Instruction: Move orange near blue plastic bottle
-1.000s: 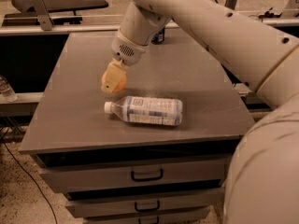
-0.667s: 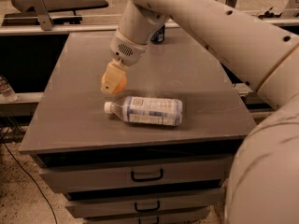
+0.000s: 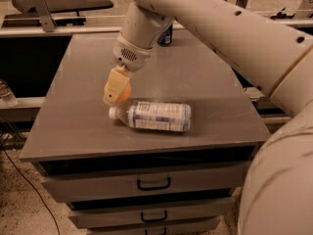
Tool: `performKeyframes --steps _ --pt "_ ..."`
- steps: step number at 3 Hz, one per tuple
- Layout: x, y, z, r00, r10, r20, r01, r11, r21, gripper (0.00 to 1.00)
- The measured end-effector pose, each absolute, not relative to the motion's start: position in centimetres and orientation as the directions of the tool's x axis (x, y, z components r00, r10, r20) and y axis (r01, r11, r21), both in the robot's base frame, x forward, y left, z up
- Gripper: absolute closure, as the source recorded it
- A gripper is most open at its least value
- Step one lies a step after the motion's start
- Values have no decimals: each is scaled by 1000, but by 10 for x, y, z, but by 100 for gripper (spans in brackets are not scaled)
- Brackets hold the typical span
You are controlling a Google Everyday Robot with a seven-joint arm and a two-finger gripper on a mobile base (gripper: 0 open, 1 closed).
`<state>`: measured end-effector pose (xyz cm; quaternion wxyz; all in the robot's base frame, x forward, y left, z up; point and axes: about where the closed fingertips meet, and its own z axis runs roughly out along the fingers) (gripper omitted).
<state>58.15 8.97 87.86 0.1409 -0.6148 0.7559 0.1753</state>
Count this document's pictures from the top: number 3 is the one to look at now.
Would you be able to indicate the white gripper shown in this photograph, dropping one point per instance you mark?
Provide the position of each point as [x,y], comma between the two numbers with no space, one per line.
[131,57]

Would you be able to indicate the orange fruit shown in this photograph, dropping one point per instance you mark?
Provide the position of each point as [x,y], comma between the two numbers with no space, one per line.
[112,97]

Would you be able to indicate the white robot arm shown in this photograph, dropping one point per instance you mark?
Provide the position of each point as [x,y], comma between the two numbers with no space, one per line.
[277,197]

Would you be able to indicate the clear plastic water bottle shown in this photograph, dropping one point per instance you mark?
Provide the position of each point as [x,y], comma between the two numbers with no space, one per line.
[153,115]

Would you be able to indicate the clear bottle at left edge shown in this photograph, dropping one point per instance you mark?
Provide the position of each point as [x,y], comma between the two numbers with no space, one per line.
[7,95]

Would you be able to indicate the blue soda can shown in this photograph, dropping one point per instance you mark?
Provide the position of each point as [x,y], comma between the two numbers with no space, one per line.
[166,38]

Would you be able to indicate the grey drawer cabinet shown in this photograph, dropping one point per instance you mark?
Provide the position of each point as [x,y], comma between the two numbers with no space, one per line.
[167,162]

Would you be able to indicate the metal rail bar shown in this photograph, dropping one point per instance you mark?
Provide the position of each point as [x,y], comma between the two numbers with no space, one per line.
[10,32]

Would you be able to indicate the left metal bracket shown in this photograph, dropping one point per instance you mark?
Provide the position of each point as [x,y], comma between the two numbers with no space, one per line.
[44,15]

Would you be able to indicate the top drawer with black handle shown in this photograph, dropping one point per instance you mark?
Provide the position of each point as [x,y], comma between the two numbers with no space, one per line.
[108,185]

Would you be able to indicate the drawer with black handle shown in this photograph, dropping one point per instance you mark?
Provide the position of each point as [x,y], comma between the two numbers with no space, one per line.
[151,214]
[108,185]
[174,227]

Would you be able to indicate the middle drawer with black handle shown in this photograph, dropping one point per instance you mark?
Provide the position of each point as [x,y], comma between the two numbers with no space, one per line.
[151,214]

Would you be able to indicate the bottom drawer with black handle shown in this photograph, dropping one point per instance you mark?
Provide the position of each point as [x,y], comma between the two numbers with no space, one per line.
[174,227]

